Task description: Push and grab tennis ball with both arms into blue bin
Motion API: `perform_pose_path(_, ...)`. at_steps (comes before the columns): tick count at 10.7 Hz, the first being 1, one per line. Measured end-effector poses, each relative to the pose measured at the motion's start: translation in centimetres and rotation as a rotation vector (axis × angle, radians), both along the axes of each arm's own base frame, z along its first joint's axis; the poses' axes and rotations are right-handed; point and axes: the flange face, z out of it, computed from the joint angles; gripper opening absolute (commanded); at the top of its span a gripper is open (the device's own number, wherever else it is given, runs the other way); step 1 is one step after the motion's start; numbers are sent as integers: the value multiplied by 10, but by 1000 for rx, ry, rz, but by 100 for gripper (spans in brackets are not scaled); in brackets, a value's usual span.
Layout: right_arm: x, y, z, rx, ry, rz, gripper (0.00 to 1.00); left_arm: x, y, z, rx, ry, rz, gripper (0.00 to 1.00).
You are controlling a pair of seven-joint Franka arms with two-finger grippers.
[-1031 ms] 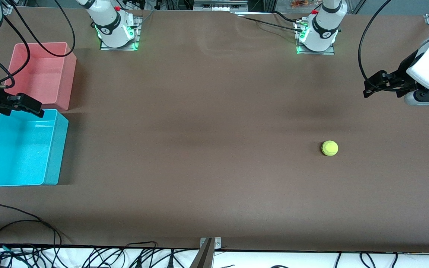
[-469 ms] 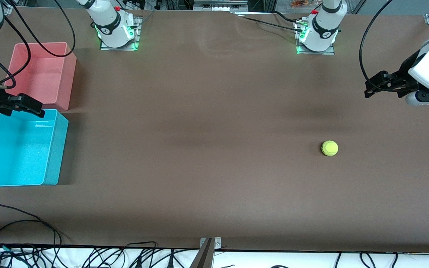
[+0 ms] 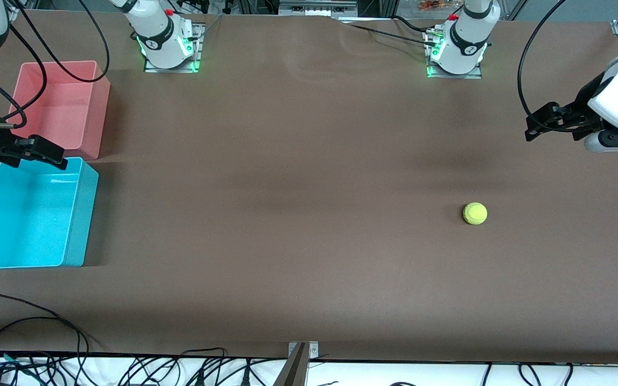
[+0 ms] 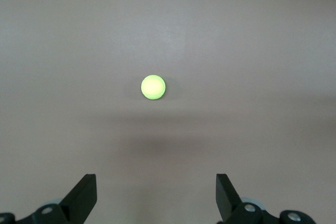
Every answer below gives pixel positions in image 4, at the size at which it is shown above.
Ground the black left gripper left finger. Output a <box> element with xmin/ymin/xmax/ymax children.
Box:
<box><xmin>15</xmin><ymin>173</ymin><xmax>98</xmax><ymax>224</ymax></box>

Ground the yellow-green tennis ball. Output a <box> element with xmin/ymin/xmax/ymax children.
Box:
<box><xmin>140</xmin><ymin>74</ymin><xmax>167</xmax><ymax>101</ymax></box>

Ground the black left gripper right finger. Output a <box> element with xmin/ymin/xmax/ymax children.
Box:
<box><xmin>216</xmin><ymin>173</ymin><xmax>280</xmax><ymax>224</ymax></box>

